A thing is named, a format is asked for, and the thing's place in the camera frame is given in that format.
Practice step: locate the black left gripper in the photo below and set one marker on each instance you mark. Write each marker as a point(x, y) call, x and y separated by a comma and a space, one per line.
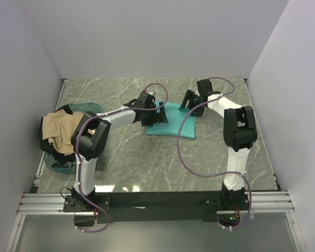
point(158, 117)

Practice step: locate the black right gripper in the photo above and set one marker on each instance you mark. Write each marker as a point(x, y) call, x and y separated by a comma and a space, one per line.
point(190, 95)

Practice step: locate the teal t-shirt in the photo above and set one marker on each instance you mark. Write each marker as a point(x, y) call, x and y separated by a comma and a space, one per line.
point(175, 118)

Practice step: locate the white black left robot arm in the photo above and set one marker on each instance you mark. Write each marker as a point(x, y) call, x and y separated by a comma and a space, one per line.
point(91, 135)

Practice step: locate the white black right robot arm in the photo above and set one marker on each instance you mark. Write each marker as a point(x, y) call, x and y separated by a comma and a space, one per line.
point(239, 134)

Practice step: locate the teal plastic laundry bin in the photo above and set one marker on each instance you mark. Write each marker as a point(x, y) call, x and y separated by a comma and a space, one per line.
point(56, 161)

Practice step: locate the beige t-shirt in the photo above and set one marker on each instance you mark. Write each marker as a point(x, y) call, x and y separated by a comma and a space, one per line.
point(57, 129)

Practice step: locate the black t-shirt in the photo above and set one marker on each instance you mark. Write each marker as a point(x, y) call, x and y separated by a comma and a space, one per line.
point(55, 132)

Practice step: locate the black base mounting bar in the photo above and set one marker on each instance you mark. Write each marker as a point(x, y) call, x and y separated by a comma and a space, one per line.
point(150, 206)

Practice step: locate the aluminium frame rail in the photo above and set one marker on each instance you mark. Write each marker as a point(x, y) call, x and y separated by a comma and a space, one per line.
point(259, 202)

